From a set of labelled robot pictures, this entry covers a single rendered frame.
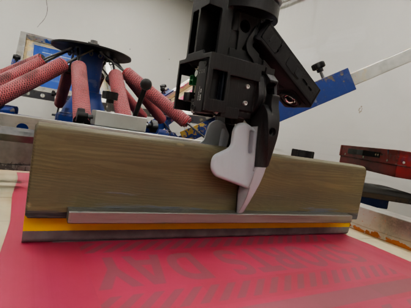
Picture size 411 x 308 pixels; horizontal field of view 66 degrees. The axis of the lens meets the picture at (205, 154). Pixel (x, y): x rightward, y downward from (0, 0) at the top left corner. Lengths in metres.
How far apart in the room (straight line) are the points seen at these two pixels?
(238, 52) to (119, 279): 0.23
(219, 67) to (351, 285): 0.22
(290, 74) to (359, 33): 2.59
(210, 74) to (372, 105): 2.43
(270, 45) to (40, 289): 0.29
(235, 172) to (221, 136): 0.07
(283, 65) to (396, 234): 0.29
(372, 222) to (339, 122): 2.31
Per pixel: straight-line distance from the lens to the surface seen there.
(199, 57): 0.31
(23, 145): 0.48
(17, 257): 0.28
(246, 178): 0.32
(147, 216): 0.29
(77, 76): 1.11
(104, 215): 0.28
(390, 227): 0.52
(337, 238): 0.48
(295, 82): 0.37
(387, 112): 2.61
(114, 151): 0.28
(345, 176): 0.46
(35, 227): 0.30
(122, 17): 4.93
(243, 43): 0.34
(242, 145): 0.32
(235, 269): 0.29
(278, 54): 0.35
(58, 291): 0.24
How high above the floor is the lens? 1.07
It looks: 4 degrees down
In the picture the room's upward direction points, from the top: 9 degrees clockwise
